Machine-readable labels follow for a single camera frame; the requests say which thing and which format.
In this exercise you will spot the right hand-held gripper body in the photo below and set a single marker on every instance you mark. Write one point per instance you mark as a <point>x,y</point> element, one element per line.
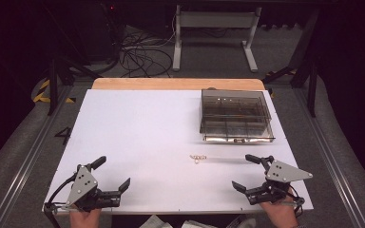
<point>282,173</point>

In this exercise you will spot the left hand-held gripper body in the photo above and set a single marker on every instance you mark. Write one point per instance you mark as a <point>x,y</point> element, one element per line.
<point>81,185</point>

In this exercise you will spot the transparent smoky drawer box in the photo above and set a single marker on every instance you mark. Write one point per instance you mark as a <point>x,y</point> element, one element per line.
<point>236,115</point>

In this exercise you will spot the person's left hand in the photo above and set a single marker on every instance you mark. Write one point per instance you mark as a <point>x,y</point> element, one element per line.
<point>85,218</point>

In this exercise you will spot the person's right hand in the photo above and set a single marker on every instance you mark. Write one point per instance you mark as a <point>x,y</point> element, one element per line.
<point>280,213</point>

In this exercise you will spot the white table cover board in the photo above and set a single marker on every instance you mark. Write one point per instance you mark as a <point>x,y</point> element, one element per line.
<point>145,142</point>

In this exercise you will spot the white paper sheet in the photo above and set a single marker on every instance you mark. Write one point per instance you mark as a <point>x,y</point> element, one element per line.
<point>198,224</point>
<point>156,222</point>

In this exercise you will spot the yellow black hazard tape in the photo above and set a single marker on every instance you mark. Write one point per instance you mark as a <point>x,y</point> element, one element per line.
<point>42,93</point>

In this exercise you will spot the black metal stand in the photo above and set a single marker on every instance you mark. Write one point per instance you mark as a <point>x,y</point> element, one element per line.
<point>307,68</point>
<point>54,80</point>

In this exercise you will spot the aluminium floor rail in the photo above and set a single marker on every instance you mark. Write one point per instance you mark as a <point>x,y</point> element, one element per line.
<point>328,158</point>
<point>28,158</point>

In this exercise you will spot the white metal desk frame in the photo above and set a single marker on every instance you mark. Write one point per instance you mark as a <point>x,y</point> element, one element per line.
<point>215,19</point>

